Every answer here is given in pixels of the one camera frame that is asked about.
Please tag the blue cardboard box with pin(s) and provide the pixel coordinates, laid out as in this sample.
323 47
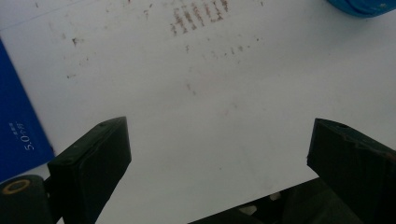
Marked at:
15 124

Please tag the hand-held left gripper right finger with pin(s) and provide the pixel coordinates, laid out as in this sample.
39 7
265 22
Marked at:
351 158

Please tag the white table sheet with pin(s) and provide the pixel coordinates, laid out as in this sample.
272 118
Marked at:
202 102

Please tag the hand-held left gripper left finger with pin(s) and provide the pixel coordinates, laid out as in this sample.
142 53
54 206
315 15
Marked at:
90 168

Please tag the blue plastic bottle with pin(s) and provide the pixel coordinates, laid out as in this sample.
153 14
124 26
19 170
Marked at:
361 6

